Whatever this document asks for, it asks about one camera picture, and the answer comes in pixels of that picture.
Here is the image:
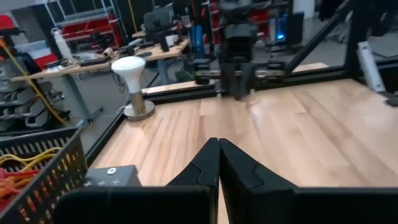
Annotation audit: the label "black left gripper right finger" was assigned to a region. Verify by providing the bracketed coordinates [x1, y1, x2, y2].
[219, 138, 398, 224]

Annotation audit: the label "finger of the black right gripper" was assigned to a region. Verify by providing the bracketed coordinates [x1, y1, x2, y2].
[238, 63, 256, 101]
[221, 63, 239, 98]

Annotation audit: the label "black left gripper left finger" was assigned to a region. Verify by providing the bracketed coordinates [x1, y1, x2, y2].
[52, 138, 221, 224]

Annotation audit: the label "black slotted plastic bin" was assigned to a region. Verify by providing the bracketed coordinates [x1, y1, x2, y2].
[0, 126, 88, 224]

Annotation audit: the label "red rubber band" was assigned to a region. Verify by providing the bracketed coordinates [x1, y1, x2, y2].
[0, 167, 42, 184]

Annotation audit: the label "orange rubber band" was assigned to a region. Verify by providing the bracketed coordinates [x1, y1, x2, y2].
[0, 179, 35, 203]

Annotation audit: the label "wooden top background desk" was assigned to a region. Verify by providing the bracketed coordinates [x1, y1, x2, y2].
[10, 37, 191, 125]

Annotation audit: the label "grey perforated metal shelf riser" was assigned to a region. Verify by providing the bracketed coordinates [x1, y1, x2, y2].
[83, 164, 143, 188]

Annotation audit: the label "red bin shelf rack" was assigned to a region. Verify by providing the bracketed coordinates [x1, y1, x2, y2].
[45, 0, 124, 50]

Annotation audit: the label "grey stacked bins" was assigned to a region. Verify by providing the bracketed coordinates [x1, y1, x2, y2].
[0, 57, 68, 133]

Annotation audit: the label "white bottle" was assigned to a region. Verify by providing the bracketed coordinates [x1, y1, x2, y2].
[50, 27, 73, 63]

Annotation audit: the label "red storage bin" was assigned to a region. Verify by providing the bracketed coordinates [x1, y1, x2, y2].
[0, 14, 17, 31]

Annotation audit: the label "silver aluminium post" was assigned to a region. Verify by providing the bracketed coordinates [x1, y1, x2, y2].
[356, 41, 387, 93]

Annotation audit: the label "yellow hanging cable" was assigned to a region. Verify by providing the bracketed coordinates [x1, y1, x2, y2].
[0, 37, 69, 127]

